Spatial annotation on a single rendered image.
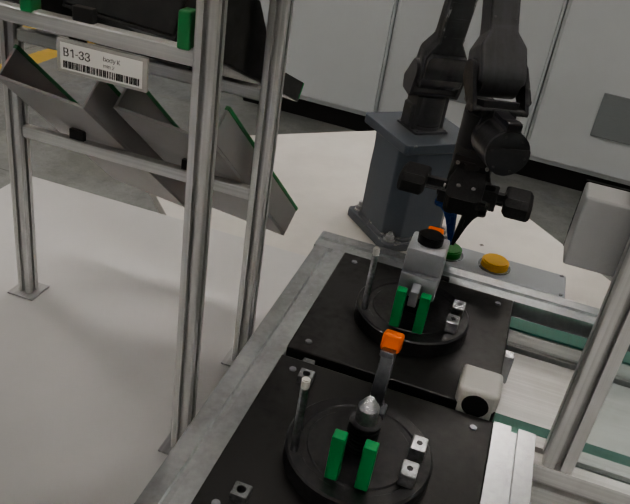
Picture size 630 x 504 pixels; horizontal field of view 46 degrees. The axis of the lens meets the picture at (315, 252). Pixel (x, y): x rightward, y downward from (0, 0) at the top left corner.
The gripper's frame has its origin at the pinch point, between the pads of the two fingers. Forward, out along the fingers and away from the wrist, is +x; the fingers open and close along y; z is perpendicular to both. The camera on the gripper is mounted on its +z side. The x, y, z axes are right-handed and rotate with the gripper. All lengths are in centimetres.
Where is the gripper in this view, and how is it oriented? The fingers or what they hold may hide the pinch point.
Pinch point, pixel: (456, 222)
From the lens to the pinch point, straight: 109.3
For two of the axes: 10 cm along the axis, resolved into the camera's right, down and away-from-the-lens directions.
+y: 9.4, 2.7, -2.0
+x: -1.4, 8.6, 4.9
